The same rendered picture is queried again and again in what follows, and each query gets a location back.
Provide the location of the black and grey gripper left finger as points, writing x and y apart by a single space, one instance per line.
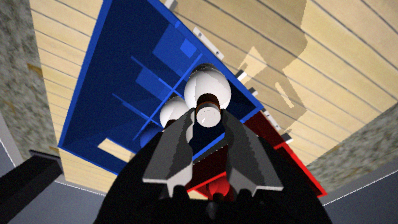
165 161

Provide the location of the red crate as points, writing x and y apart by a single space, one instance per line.
211 164

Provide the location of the white bottle with grey label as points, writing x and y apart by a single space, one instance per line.
174 108
207 90

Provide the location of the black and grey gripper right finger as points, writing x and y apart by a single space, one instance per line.
254 164

